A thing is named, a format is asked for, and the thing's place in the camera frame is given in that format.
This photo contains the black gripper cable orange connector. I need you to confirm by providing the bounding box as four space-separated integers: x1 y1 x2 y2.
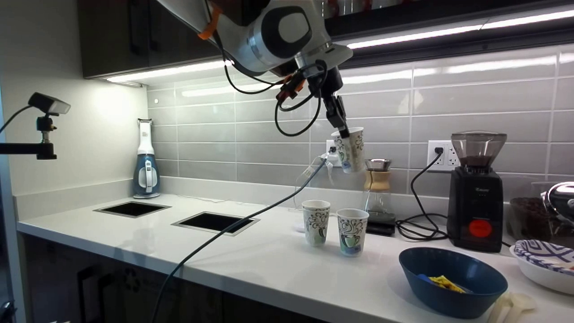
221 55 329 138

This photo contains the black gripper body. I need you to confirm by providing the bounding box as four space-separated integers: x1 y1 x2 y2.
307 62 347 100

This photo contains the blue and white pitcher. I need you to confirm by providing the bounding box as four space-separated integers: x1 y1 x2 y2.
131 116 162 201

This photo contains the black coffee scale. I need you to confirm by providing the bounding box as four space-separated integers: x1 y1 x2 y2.
364 217 399 236

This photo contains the white bowl with blue pattern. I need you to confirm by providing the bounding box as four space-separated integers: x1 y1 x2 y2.
508 238 574 296

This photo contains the dark upper cabinet shelf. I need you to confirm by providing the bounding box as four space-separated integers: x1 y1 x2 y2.
77 0 574 77

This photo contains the black camera on clamp arm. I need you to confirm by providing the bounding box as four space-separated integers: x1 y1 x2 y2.
0 89 72 161

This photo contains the dark blue bowl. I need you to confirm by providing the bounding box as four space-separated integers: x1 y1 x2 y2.
399 245 510 321

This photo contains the yellow crumpled wrapper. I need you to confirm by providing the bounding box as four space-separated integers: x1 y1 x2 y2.
427 274 472 296

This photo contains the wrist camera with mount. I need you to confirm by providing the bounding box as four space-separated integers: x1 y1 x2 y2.
296 41 355 73

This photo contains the chrome kettle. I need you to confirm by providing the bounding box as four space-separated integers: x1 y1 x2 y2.
540 181 574 226

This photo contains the black coffee grinder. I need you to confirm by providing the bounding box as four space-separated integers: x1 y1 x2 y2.
447 131 510 254

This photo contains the thin white cable with plug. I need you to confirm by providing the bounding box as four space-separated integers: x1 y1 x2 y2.
300 150 332 181

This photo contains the dark lower cabinet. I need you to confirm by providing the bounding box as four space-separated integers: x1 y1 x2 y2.
16 231 338 323

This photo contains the under-cabinet light strip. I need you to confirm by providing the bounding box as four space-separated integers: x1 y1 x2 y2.
343 5 574 52
104 59 228 86

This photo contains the glass carafe with wooden collar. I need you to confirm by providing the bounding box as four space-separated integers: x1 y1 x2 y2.
363 156 397 224

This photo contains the cream cloth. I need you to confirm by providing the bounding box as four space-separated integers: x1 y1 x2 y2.
486 292 540 323

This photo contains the white mug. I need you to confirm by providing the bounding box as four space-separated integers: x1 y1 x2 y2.
336 0 361 16

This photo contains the dark glass jar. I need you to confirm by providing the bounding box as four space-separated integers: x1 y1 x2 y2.
508 195 553 242

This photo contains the patterned paper cup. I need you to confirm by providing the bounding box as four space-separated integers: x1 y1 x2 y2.
336 206 372 256
302 197 332 210
302 202 332 247
332 125 366 175

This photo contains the black grinder power cable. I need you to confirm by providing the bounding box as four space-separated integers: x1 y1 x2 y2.
397 145 452 242

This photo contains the white wall outlet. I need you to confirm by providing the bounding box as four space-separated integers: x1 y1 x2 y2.
323 138 338 170
425 138 463 174

